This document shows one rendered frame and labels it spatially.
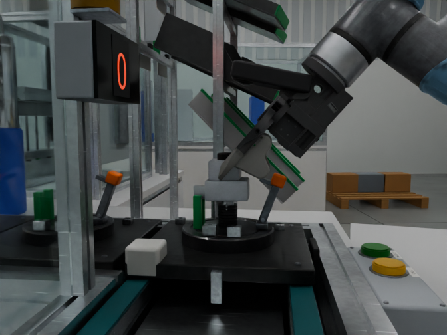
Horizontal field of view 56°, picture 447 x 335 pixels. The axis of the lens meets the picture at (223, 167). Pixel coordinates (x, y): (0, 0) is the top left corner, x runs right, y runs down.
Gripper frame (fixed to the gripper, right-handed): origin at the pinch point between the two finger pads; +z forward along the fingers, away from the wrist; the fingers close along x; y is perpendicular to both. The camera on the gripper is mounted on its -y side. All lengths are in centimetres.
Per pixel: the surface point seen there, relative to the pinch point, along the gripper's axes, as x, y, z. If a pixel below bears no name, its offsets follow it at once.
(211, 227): -5.8, 4.3, 6.5
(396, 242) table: 40, 43, -8
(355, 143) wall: 892, 175, -91
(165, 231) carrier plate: 3.5, -0.1, 14.9
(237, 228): -6.0, 7.1, 4.1
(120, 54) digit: -19.0, -15.6, -4.8
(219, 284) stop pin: -13.3, 9.2, 9.1
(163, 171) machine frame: 164, -25, 51
